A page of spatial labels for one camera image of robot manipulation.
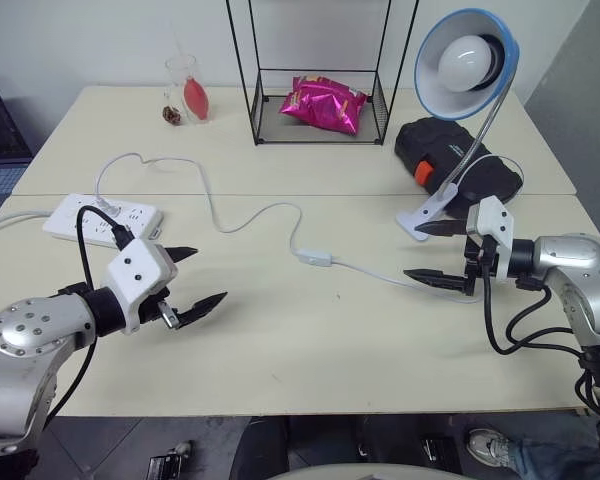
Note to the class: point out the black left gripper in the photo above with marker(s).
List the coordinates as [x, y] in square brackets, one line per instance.
[155, 311]

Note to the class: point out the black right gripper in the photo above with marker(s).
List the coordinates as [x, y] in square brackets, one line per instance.
[480, 262]

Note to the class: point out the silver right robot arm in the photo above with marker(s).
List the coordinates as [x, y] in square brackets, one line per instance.
[572, 255]

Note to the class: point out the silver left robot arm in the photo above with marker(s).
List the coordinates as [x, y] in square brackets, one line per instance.
[25, 325]

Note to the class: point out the blue clip-on desk lamp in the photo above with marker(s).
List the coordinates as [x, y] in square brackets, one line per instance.
[465, 55]

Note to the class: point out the black case with orange latch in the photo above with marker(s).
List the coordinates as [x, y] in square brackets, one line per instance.
[435, 142]

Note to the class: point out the white power strip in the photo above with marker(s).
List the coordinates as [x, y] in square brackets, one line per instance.
[95, 220]

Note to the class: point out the small brown pine cone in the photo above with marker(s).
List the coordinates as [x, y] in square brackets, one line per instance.
[171, 115]

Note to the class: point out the red object in glass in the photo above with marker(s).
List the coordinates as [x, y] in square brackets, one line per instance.
[196, 97]

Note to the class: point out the dark shape with silver knob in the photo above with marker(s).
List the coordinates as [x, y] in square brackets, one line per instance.
[167, 462]

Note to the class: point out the pink snack bag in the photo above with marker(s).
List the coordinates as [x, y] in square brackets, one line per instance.
[325, 107]

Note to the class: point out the grey sneaker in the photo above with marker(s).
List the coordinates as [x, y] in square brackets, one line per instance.
[490, 447]

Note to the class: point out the clear glass cup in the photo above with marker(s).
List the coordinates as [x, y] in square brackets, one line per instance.
[177, 75]

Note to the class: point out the pale rounded robot body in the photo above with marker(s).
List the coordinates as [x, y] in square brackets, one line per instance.
[370, 471]

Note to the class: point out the blue jeans leg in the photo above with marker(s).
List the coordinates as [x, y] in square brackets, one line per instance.
[555, 457]

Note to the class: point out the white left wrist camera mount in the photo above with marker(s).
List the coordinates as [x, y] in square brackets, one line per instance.
[135, 270]

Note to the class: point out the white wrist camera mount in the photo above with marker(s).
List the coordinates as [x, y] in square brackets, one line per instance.
[135, 270]
[497, 225]

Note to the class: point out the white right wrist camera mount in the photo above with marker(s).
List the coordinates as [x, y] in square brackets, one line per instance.
[497, 225]

